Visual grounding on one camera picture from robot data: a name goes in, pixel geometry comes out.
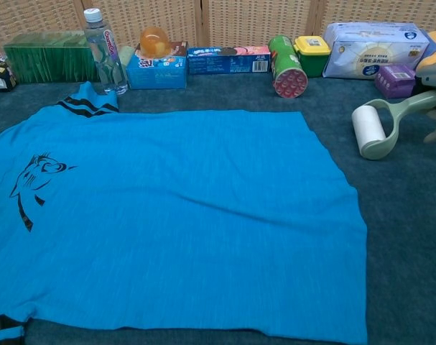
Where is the clear plastic water bottle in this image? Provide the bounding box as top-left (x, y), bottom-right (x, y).
top-left (83, 7), bottom-right (129, 96)

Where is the black snack packet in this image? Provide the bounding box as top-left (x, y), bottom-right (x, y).
top-left (0, 50), bottom-right (18, 93)

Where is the woven folding screen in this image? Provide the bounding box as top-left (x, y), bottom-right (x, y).
top-left (0, 0), bottom-right (436, 51)

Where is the orange translucent ball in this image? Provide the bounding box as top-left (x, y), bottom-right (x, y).
top-left (139, 25), bottom-right (171, 58)

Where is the blue cookie box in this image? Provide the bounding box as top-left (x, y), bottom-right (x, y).
top-left (187, 45), bottom-right (272, 75)

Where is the green container yellow lid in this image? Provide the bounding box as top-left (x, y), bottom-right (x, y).
top-left (292, 34), bottom-right (332, 78)

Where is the pale green soft item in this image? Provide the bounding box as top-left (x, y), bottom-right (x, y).
top-left (117, 45), bottom-right (138, 69)

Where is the dark teal carpet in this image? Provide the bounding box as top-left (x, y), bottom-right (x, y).
top-left (0, 71), bottom-right (436, 345)

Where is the green chips can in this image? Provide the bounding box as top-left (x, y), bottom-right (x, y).
top-left (267, 34), bottom-right (309, 99)

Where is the purple tissue pack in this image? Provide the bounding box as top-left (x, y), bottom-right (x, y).
top-left (374, 63), bottom-right (418, 100)

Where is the blue t-shirt with black print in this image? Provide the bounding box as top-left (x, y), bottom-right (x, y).
top-left (0, 80), bottom-right (369, 345)

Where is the blue snack box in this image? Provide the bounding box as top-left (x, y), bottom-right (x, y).
top-left (126, 41), bottom-right (189, 91)

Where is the white tissue pack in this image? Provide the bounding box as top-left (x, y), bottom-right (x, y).
top-left (321, 21), bottom-right (431, 81)

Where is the green grass-print box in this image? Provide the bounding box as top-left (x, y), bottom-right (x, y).
top-left (2, 30), bottom-right (100, 85)

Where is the green lint roller white roll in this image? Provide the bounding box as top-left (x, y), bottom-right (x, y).
top-left (351, 89), bottom-right (436, 161)

